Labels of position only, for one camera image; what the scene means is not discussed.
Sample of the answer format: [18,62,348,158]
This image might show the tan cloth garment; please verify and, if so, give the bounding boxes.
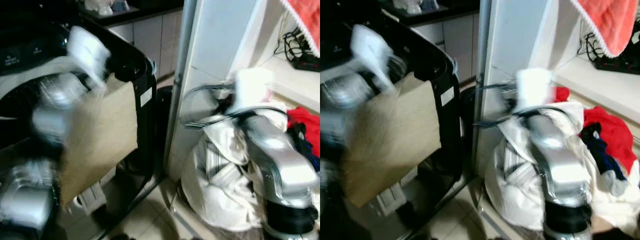
[342,72,443,209]
[59,75,139,207]

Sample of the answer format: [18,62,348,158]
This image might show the white washer label sticker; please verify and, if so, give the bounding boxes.
[139,87,154,109]
[440,85,456,107]

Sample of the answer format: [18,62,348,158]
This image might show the grey kitchen cabinet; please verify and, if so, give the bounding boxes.
[414,11,482,83]
[106,9,185,80]

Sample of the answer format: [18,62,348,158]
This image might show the white items on counter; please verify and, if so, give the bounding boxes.
[82,0,132,17]
[391,0,441,15]

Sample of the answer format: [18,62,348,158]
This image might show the black power strip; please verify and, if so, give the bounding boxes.
[593,54,640,77]
[291,52,321,72]

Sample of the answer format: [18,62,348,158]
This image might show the orange towel with white trim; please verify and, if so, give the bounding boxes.
[281,0,321,58]
[571,0,640,59]

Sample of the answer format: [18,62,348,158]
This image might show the white shelf ledge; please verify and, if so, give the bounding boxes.
[257,54,321,113]
[552,56,640,121]

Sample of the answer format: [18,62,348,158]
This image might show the red garment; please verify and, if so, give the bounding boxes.
[554,86,639,175]
[286,106,321,157]

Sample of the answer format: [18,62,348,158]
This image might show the white upright panel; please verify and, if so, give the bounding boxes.
[166,0,268,182]
[474,0,557,178]

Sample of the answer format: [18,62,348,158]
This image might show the dark blue garment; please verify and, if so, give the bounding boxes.
[289,122,321,173]
[579,122,630,197]

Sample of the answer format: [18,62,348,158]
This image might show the white laundry pile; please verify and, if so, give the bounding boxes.
[484,100,640,236]
[180,100,290,234]

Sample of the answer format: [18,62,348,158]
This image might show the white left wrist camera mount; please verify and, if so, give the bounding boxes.
[350,24,397,87]
[66,26,112,87]

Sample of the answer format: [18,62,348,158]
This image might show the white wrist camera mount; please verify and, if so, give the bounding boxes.
[234,67,275,114]
[66,26,112,87]
[350,24,397,87]
[515,67,555,112]

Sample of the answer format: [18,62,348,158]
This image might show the tangled black cables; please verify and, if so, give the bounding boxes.
[274,26,315,62]
[576,31,610,64]

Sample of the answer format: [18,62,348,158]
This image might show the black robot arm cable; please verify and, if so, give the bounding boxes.
[473,82,581,130]
[182,82,289,132]

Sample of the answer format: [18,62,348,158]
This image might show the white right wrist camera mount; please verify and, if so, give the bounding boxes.
[234,67,275,114]
[515,67,555,112]

